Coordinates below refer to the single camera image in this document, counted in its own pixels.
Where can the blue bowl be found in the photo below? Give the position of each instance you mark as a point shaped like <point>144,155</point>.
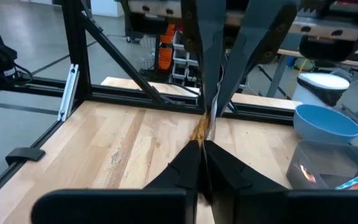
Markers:
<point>325,124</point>

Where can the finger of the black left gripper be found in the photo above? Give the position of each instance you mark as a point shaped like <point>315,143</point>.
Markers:
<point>211,46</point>
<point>256,40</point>

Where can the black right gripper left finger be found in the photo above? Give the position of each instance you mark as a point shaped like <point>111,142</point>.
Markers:
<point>185,174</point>

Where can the white trash bin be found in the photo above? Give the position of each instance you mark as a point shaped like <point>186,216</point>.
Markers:
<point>322,81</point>

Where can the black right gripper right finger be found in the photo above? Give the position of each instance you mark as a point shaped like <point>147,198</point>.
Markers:
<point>228,177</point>

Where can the black aluminium table frame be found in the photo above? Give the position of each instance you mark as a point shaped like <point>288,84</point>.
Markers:
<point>82,46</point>

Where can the silver aluminium bracket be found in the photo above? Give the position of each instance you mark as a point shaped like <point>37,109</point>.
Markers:
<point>68,93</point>

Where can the blue-edged ramen packet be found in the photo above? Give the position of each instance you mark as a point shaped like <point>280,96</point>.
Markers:
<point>202,129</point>

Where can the clear plastic bin left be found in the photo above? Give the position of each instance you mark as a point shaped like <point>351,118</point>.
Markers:
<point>322,155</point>

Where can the orange and white drawer rack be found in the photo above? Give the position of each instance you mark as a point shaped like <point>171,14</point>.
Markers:
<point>166,53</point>

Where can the black table clamp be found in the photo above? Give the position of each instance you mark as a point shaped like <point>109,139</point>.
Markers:
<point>25,154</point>

